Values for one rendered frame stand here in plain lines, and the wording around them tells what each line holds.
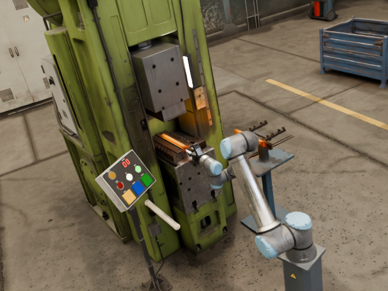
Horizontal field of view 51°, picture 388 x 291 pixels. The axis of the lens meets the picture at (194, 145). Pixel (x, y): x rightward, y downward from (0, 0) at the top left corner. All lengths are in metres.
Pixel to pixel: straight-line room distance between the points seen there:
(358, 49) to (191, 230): 3.99
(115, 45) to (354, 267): 2.38
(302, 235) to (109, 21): 1.79
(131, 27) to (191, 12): 0.50
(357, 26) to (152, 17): 4.84
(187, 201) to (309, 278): 1.13
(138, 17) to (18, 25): 5.25
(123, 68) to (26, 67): 5.34
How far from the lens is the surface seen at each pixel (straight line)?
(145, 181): 2.83
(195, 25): 3.16
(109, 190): 2.69
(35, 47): 8.08
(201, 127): 3.35
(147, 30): 2.94
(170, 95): 2.93
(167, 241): 3.60
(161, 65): 2.86
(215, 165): 2.83
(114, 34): 2.83
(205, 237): 3.57
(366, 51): 6.35
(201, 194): 3.32
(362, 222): 3.83
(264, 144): 3.12
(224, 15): 9.91
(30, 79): 8.17
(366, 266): 3.47
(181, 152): 3.12
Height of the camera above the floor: 2.48
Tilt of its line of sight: 28 degrees down
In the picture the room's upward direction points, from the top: 12 degrees counter-clockwise
